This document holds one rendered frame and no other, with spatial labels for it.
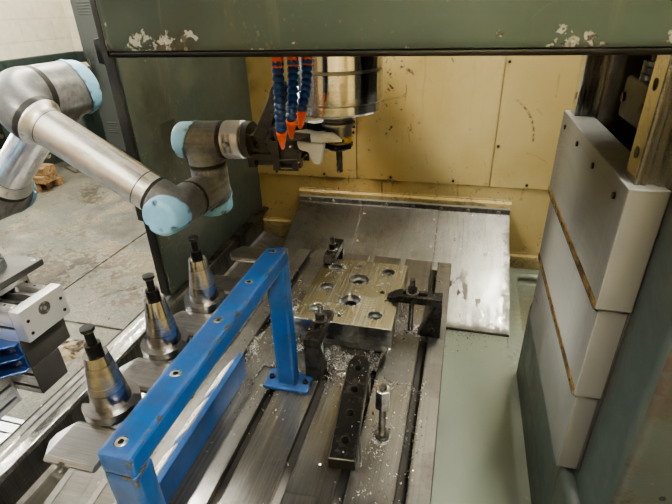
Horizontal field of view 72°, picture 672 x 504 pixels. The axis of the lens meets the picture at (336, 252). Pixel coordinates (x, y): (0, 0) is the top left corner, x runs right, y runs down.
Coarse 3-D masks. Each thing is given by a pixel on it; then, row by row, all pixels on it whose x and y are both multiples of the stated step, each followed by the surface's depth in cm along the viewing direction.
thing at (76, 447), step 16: (64, 432) 51; (80, 432) 51; (96, 432) 51; (112, 432) 51; (48, 448) 49; (64, 448) 49; (80, 448) 49; (96, 448) 49; (64, 464) 48; (80, 464) 47; (96, 464) 47
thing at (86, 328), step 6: (84, 324) 50; (90, 324) 50; (84, 330) 49; (90, 330) 49; (84, 336) 49; (90, 336) 49; (90, 342) 50; (96, 342) 50; (84, 348) 50; (90, 348) 50; (96, 348) 50; (102, 348) 51; (90, 354) 50; (96, 354) 50
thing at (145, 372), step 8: (136, 360) 61; (144, 360) 61; (152, 360) 61; (120, 368) 60; (128, 368) 60; (136, 368) 60; (144, 368) 60; (152, 368) 60; (160, 368) 60; (128, 376) 59; (136, 376) 59; (144, 376) 59; (152, 376) 58; (144, 384) 57; (152, 384) 57; (144, 392) 57
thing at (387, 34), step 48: (96, 0) 54; (144, 0) 52; (192, 0) 50; (240, 0) 49; (288, 0) 48; (336, 0) 47; (384, 0) 46; (432, 0) 45; (480, 0) 44; (528, 0) 43; (576, 0) 42; (624, 0) 41; (144, 48) 55; (192, 48) 53; (240, 48) 52; (288, 48) 50; (336, 48) 49; (384, 48) 48; (432, 48) 47; (480, 48) 46; (528, 48) 45; (576, 48) 44; (624, 48) 43
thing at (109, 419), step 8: (128, 384) 56; (136, 384) 56; (136, 392) 55; (136, 400) 55; (88, 408) 53; (120, 408) 53; (128, 408) 53; (88, 416) 52; (96, 416) 52; (104, 416) 52; (112, 416) 52; (120, 416) 52; (96, 424) 52; (104, 424) 52; (112, 424) 53
